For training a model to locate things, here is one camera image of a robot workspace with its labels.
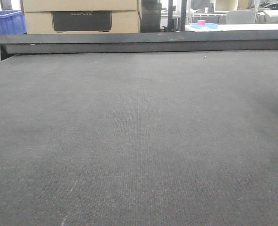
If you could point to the black conveyor belt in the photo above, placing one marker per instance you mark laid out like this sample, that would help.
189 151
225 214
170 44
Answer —
141 139

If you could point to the black panel behind conveyor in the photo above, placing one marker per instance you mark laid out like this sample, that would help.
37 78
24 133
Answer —
150 16

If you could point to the lower cardboard box black print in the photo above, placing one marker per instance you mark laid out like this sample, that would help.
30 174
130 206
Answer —
82 22

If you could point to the upper cardboard box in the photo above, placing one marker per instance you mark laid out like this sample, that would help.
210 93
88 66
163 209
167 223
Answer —
80 5

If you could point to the pink tape roll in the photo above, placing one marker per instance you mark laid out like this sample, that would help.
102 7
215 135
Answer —
201 22

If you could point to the grey office chair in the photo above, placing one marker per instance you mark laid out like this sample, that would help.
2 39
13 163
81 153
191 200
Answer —
240 17

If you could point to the blue plastic crate background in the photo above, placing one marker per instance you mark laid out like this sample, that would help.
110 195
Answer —
12 22

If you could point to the white background table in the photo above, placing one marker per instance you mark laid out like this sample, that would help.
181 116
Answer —
234 27

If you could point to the black vertical post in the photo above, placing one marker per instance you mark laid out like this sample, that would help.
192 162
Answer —
183 15

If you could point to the black conveyor side rail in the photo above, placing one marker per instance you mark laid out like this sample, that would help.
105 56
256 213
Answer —
140 42

